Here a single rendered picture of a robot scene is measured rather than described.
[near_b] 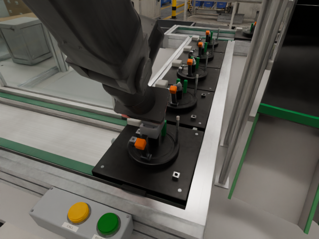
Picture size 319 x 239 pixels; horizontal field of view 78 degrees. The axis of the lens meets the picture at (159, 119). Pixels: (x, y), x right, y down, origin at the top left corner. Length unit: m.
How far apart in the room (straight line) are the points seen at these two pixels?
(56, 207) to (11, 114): 0.53
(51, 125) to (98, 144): 0.21
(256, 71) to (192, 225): 0.32
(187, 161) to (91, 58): 0.41
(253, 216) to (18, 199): 0.63
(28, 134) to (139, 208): 0.50
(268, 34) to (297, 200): 0.31
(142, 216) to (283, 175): 0.29
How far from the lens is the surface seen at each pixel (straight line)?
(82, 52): 0.17
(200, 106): 0.72
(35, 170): 0.61
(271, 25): 0.39
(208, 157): 0.57
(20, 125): 0.87
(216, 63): 1.11
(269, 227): 0.62
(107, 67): 0.18
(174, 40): 1.64
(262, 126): 0.47
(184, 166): 0.51
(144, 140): 0.43
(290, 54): 0.43
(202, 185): 0.51
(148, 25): 0.31
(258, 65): 0.41
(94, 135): 0.70
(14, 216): 0.68
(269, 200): 0.47
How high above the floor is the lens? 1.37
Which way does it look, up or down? 38 degrees down
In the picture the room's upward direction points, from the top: straight up
